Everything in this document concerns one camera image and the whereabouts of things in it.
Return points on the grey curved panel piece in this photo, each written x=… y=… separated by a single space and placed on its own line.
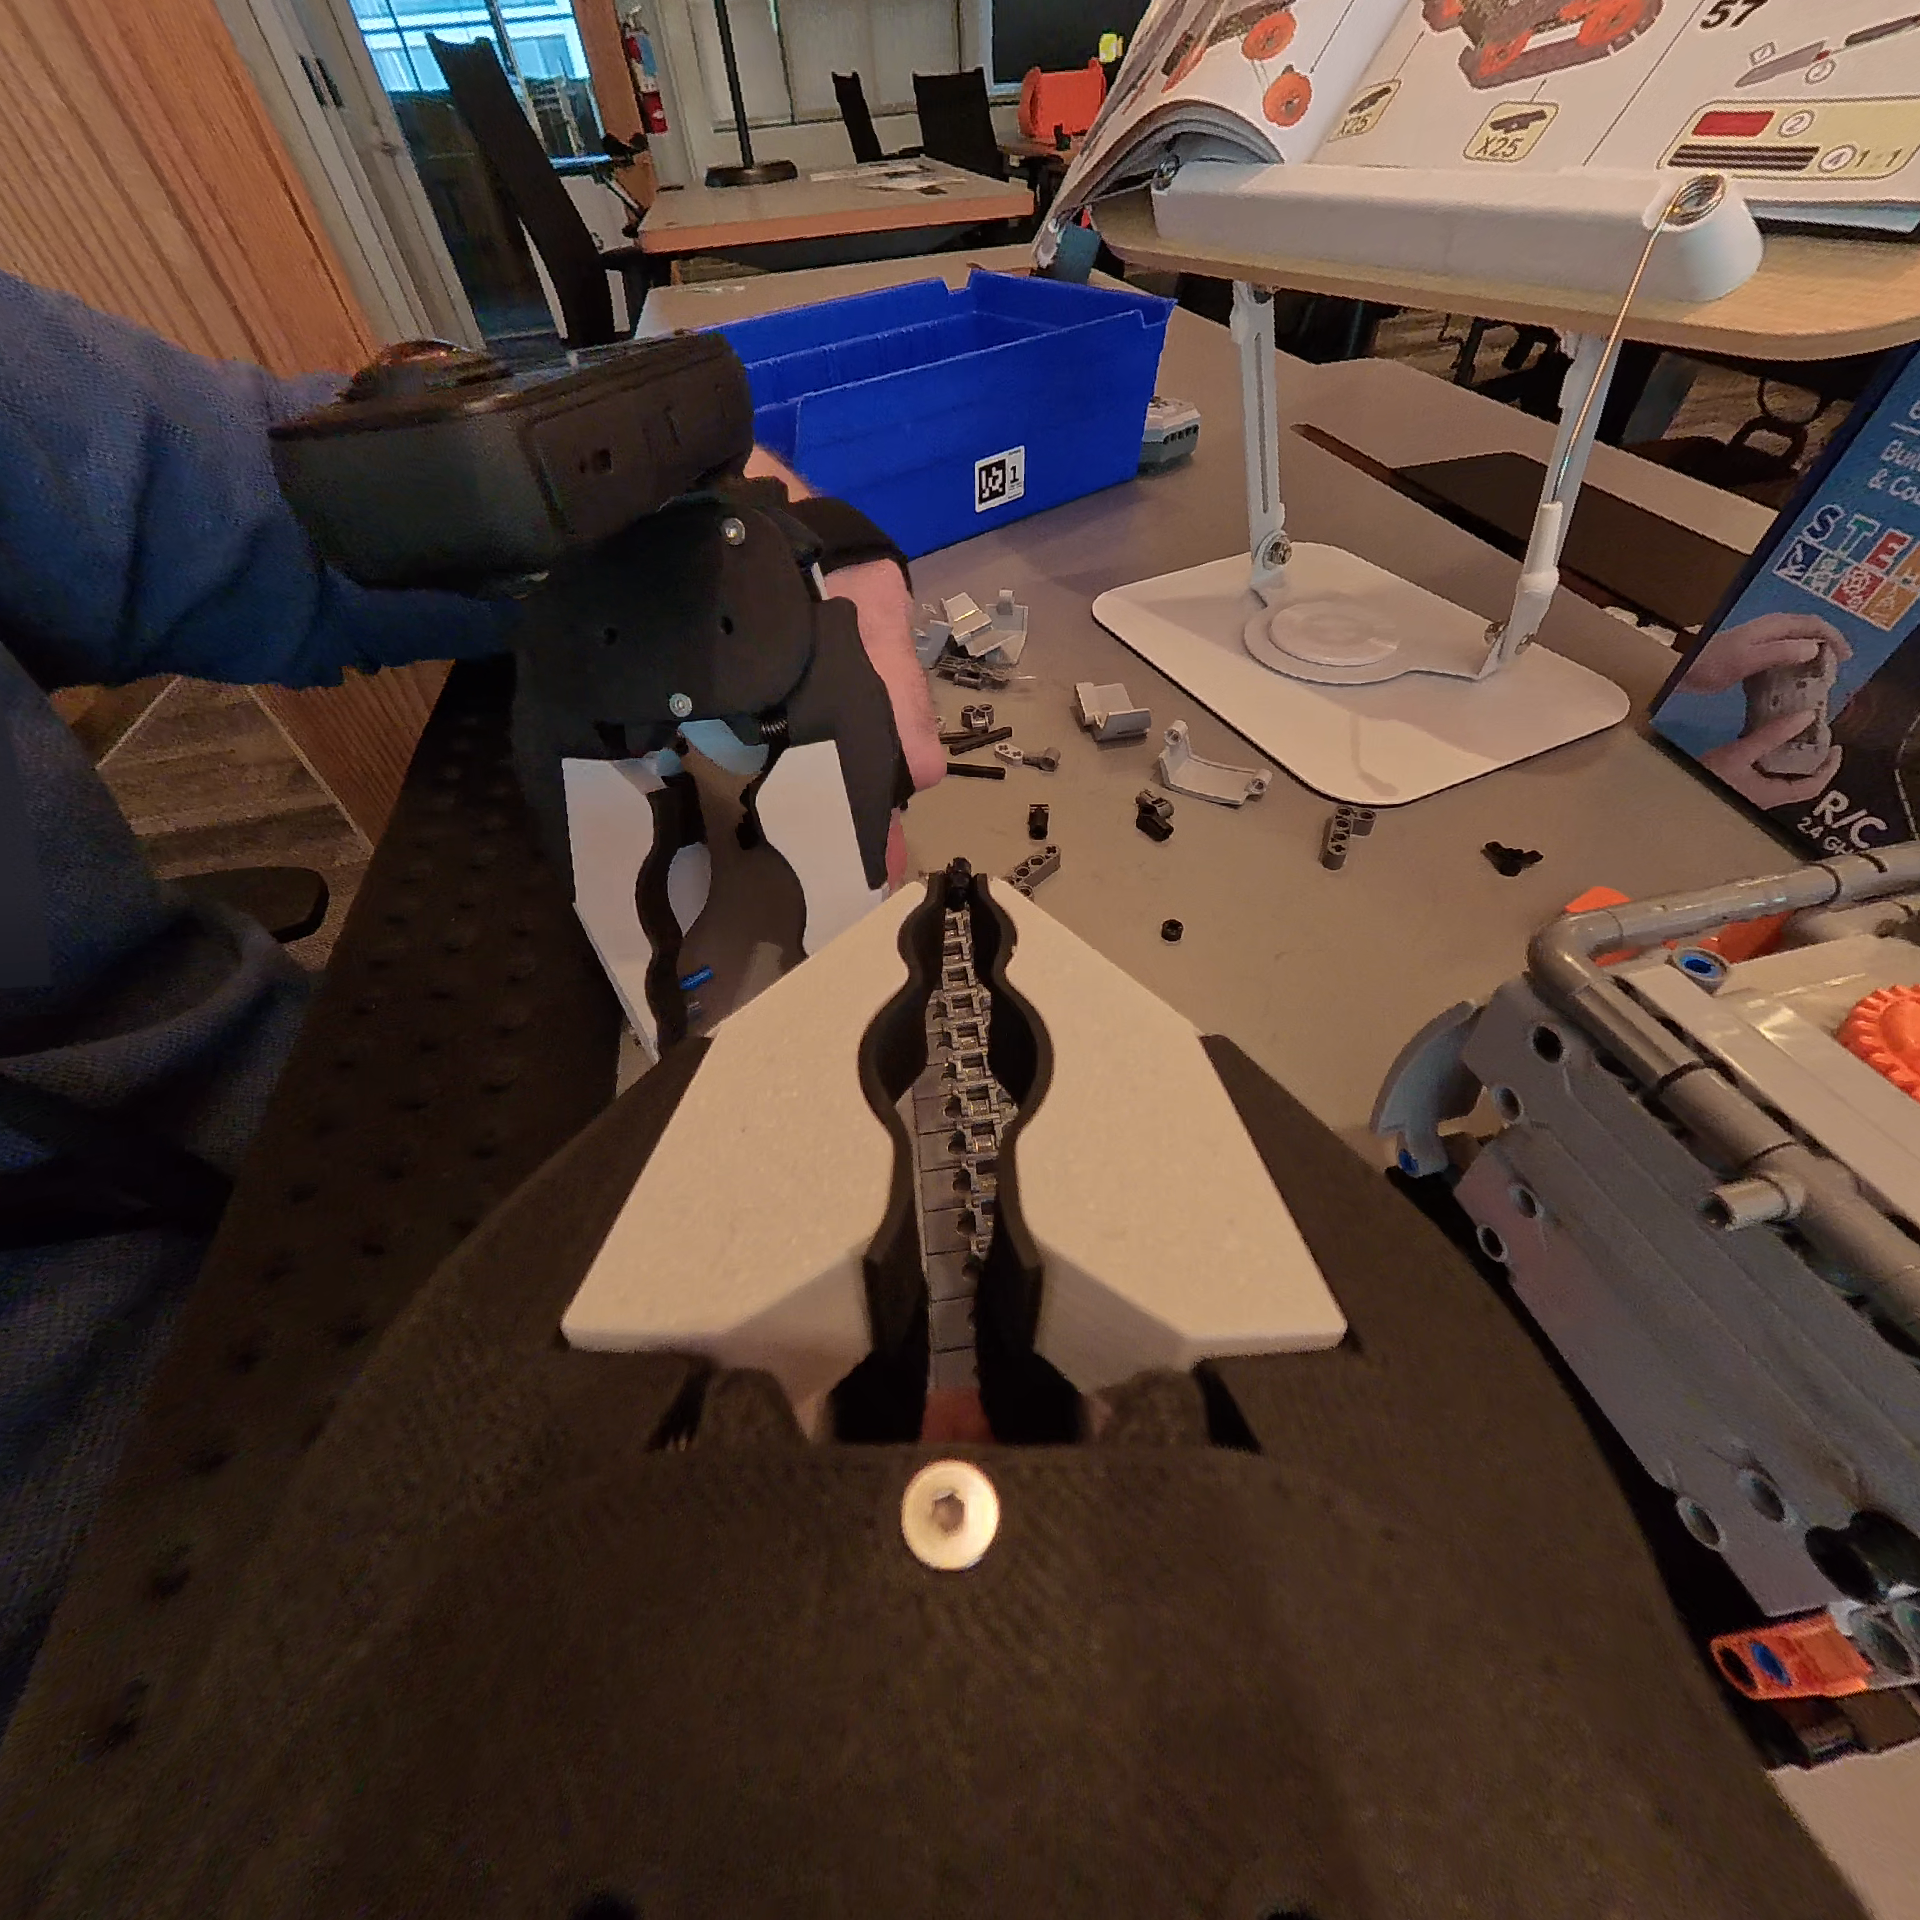
x=1200 y=780

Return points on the instruction booklet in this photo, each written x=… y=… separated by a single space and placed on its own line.
x=1560 y=76

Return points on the black office chair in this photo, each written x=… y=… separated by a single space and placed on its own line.
x=540 y=196

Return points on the person's left hand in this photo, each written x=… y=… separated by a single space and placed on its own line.
x=892 y=677

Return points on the black axle rod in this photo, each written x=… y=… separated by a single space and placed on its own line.
x=977 y=731

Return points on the grey toy robot vehicle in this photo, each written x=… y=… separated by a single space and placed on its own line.
x=1680 y=1201

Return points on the small black clip piece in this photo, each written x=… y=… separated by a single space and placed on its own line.
x=1510 y=856

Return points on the black dimpled mat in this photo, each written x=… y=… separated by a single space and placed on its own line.
x=390 y=1201

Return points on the robot kit box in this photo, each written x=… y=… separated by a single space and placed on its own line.
x=1830 y=601

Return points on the wooden meeting table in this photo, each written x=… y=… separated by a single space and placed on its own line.
x=840 y=211

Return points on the small grey device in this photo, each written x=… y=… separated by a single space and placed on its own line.
x=1169 y=437

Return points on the orange chair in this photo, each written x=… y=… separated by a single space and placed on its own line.
x=1060 y=106

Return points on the white book stand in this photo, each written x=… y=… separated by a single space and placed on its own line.
x=1366 y=706

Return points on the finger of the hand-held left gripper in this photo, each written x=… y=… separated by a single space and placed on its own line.
x=616 y=870
x=817 y=840

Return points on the dark grey angled beam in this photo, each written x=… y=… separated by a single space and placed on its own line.
x=1342 y=834

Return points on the small orange connector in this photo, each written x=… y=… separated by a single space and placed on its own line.
x=1595 y=901

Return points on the blue plastic bin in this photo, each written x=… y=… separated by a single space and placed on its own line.
x=961 y=376

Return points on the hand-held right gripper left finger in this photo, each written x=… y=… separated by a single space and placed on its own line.
x=750 y=1201

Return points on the black floor lamp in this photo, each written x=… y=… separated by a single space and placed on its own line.
x=750 y=172

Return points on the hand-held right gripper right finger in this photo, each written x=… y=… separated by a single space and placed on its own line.
x=1171 y=1201

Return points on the person's left forearm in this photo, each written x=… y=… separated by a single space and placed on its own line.
x=180 y=481

